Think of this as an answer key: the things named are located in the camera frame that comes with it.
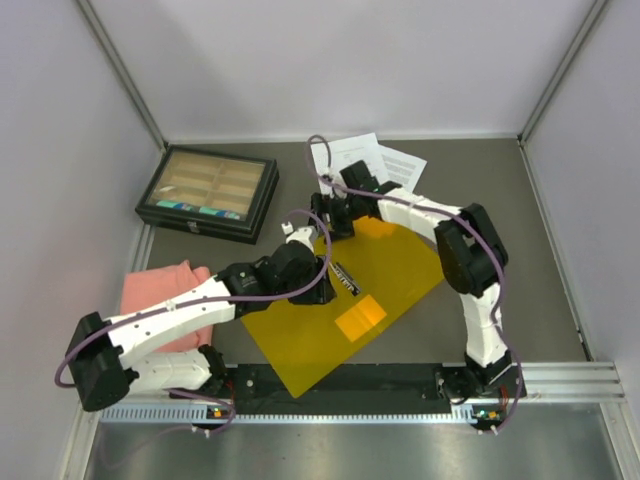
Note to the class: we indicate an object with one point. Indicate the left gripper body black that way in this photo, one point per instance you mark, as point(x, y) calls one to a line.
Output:
point(309, 277)

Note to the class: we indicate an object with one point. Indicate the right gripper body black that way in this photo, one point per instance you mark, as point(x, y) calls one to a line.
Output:
point(338, 206)

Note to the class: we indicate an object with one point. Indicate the metal folder clip mechanism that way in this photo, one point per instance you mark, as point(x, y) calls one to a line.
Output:
point(345, 278)

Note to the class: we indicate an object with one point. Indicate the yellow plastic folder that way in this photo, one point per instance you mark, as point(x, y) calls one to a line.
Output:
point(394, 267)

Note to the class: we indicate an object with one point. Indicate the black compartment display box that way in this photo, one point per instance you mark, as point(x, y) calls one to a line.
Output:
point(242, 184)

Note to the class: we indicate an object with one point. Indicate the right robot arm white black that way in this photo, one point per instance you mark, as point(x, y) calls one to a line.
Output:
point(472, 258)

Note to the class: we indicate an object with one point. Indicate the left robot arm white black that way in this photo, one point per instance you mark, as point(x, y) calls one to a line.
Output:
point(102, 353)

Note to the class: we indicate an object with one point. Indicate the teal tube right in box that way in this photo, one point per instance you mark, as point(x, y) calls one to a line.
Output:
point(228, 214)

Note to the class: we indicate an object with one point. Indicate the teal tube in box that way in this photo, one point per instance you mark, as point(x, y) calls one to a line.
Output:
point(174, 205)
point(228, 214)

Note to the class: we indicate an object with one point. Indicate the teal tube left in box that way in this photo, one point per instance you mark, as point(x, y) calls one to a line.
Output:
point(174, 205)

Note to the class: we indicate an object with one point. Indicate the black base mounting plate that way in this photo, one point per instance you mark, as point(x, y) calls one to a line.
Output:
point(350, 389)

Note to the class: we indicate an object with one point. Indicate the pink folded cloth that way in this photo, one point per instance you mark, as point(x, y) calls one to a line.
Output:
point(147, 288)

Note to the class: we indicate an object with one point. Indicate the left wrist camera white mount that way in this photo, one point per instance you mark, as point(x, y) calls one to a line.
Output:
point(305, 235)

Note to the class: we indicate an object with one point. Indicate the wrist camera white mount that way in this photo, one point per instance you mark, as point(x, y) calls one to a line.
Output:
point(305, 235)
point(327, 179)

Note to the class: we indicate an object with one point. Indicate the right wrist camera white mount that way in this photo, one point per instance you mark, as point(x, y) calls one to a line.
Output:
point(327, 179)

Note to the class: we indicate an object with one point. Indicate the grey slotted cable duct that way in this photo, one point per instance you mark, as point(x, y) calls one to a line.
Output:
point(180, 412)

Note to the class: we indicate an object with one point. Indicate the aluminium front rail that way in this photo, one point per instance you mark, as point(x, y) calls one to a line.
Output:
point(572, 382)

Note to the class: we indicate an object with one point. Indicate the left aluminium frame post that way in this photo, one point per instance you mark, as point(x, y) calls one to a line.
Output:
point(123, 76)

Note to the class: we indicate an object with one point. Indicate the aluminium frame post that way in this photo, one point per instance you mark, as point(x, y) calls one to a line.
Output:
point(123, 76)
point(585, 30)

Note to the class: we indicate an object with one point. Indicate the right aluminium frame post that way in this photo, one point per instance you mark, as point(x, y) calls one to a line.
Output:
point(585, 30)

